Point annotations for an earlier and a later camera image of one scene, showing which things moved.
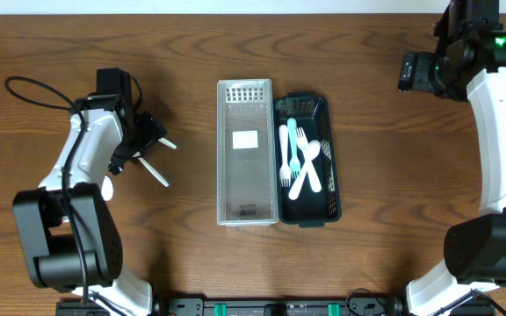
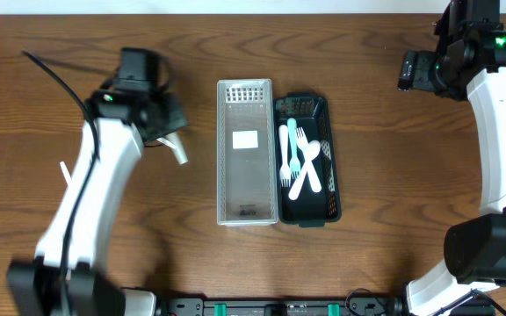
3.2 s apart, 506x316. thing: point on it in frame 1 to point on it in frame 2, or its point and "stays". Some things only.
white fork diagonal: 303,146 stays
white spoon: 314,149 stays
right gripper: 415,75 stays
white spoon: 151,170 to 173,141
